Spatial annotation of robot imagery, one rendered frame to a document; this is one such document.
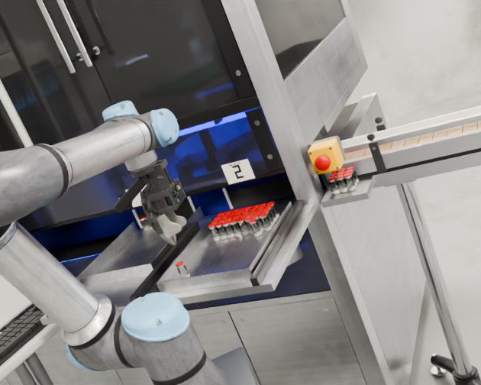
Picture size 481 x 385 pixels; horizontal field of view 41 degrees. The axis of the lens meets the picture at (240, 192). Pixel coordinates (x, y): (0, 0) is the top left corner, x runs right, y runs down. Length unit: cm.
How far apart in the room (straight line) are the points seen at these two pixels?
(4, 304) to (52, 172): 115
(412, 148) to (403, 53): 356
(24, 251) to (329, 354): 115
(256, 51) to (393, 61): 367
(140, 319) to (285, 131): 71
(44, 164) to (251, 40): 78
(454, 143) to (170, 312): 90
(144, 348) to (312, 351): 91
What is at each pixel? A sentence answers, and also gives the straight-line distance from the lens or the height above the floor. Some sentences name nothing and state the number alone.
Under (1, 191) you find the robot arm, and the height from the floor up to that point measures 135.
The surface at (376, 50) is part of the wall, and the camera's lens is 522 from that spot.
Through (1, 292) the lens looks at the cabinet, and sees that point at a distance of 215.
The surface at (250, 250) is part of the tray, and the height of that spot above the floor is 88.
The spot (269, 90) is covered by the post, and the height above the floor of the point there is 121.
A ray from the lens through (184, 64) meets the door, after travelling 176.
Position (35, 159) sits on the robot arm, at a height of 137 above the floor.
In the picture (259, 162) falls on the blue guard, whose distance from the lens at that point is 176.
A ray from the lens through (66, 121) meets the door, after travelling 201.
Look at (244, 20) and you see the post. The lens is 165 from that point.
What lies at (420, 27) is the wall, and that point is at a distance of 535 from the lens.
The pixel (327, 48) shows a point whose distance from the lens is 218.
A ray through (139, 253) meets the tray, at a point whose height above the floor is 88.
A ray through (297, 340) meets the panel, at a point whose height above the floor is 44.
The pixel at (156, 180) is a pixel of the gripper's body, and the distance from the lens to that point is 151.
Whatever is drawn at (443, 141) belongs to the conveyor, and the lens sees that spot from 176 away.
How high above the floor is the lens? 152
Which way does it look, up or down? 18 degrees down
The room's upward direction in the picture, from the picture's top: 22 degrees counter-clockwise
